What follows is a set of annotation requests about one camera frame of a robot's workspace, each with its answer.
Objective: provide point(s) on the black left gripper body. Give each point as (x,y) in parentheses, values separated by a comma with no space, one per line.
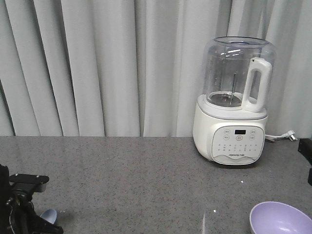
(17,213)

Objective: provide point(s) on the light blue plastic spoon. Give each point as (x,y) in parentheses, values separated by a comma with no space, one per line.
(49,215)

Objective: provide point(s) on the purple plastic bowl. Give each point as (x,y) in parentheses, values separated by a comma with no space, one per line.
(272,217)

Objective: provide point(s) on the grey pleated curtain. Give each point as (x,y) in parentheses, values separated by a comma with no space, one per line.
(135,67)

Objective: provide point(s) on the white soy milk blender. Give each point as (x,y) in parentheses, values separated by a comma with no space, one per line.
(230,114)

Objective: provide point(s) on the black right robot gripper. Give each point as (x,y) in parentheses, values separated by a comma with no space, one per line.
(305,148)

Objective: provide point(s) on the white power cord plug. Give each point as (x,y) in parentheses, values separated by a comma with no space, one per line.
(290,135)

